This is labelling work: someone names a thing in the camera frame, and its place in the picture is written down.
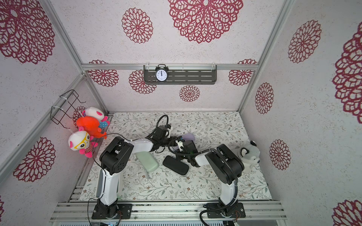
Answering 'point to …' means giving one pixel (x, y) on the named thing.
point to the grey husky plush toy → (250, 155)
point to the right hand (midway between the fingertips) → (173, 150)
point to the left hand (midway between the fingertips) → (178, 141)
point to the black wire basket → (64, 111)
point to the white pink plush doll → (96, 113)
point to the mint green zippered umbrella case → (147, 160)
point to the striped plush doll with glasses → (80, 140)
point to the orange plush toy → (90, 125)
